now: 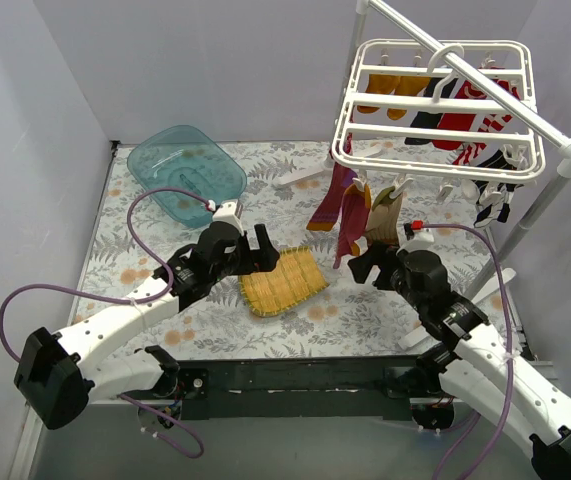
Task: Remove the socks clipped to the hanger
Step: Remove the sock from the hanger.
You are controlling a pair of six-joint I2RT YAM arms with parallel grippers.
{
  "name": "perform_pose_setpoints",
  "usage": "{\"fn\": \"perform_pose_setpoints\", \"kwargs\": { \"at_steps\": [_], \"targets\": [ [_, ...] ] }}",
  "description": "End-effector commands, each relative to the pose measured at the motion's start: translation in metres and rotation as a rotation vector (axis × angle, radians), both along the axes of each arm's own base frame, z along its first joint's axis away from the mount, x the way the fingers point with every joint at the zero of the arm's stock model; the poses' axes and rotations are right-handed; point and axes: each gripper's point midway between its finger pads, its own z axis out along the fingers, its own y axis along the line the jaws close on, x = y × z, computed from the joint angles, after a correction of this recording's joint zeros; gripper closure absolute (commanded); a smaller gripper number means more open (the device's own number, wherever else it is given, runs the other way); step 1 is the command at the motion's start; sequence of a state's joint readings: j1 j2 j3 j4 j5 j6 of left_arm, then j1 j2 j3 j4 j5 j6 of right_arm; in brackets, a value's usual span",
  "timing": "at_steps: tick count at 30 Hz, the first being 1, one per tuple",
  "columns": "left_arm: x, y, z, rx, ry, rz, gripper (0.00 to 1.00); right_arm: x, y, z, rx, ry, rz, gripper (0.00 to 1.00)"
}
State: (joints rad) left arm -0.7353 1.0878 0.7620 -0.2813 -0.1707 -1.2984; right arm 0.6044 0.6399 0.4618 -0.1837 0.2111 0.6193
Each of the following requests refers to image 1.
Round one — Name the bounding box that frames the beige striped sock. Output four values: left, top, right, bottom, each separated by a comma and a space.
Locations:
363, 186, 403, 246

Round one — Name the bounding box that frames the maroon sock with orange cuff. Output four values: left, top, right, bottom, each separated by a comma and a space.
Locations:
333, 183, 371, 269

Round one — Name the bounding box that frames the red white striped sock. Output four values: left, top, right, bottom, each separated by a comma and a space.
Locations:
450, 79, 522, 169

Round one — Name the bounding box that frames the maroon purple striped sock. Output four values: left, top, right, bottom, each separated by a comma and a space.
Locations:
306, 151, 356, 231

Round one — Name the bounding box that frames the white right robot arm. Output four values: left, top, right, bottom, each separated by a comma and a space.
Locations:
348, 244, 571, 479

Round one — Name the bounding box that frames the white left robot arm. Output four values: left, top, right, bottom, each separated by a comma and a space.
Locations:
14, 222, 280, 430

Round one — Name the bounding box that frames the white clip sock hanger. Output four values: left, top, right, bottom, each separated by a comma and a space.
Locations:
331, 39, 546, 184

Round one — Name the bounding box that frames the woven bamboo tray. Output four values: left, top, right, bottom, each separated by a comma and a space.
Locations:
239, 246, 328, 318

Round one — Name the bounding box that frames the teal transparent plastic basin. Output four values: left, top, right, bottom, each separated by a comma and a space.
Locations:
127, 125, 247, 203

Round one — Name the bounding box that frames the black white striped sock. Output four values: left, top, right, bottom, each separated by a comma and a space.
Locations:
476, 150, 521, 194

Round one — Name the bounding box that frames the navy blue sock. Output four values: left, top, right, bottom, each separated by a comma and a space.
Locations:
404, 75, 460, 147

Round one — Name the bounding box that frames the white drying rack stand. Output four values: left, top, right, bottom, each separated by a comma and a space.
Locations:
270, 0, 571, 351

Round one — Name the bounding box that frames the mustard yellow sock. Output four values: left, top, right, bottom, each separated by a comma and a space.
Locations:
357, 74, 400, 114
387, 76, 431, 120

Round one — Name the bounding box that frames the red sock with white pattern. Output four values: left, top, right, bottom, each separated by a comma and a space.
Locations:
432, 80, 512, 151

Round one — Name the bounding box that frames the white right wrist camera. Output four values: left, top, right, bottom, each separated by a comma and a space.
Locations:
402, 221, 435, 251

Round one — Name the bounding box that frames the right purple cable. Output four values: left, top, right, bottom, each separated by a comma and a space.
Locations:
419, 223, 516, 480

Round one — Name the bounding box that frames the purple cable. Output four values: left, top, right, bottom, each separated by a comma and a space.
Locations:
419, 223, 516, 480
0, 187, 216, 460

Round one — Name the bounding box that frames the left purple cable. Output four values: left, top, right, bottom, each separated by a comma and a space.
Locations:
0, 187, 216, 460

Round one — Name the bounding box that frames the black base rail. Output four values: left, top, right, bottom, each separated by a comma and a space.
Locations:
124, 355, 459, 422

